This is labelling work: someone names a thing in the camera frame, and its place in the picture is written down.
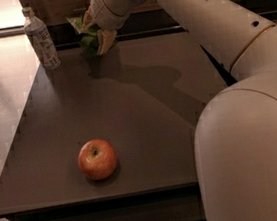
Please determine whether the grey table drawer unit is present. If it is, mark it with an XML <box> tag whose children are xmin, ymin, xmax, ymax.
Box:
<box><xmin>10</xmin><ymin>185</ymin><xmax>205</xmax><ymax>221</ymax></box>

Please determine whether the red apple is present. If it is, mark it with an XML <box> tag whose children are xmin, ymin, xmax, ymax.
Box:
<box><xmin>78</xmin><ymin>139</ymin><xmax>118</xmax><ymax>181</ymax></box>

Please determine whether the plastic bottle with label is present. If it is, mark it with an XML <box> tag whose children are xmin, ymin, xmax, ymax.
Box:
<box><xmin>21</xmin><ymin>7</ymin><xmax>61</xmax><ymax>70</ymax></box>

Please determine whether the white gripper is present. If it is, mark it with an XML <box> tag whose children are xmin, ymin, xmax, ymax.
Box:
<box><xmin>82</xmin><ymin>0</ymin><xmax>145</xmax><ymax>56</ymax></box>

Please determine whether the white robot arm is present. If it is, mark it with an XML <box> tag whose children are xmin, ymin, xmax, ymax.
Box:
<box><xmin>86</xmin><ymin>0</ymin><xmax>277</xmax><ymax>221</ymax></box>

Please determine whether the green rice chip bag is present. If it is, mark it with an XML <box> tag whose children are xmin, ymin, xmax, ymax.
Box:
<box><xmin>67</xmin><ymin>16</ymin><xmax>100</xmax><ymax>56</ymax></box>

